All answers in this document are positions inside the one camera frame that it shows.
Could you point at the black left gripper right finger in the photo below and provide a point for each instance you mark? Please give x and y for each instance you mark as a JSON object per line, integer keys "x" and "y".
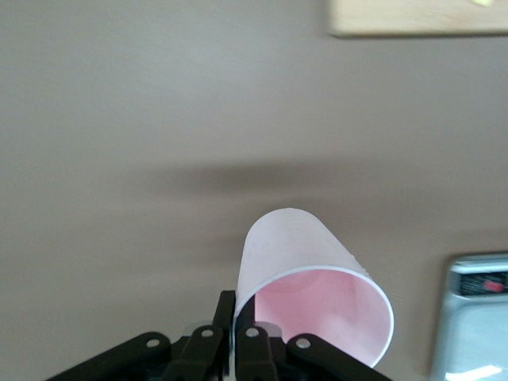
{"x": 258, "y": 357}

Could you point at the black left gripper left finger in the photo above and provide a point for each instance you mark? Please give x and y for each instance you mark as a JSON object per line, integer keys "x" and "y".
{"x": 198, "y": 353}

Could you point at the pink plastic cup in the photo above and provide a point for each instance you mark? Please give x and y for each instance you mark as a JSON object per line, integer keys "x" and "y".
{"x": 301, "y": 254}

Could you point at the silver digital kitchen scale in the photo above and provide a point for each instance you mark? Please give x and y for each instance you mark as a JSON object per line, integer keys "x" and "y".
{"x": 468, "y": 325}

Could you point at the wooden cutting board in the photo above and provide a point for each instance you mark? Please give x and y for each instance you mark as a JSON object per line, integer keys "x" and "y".
{"x": 397, "y": 18}

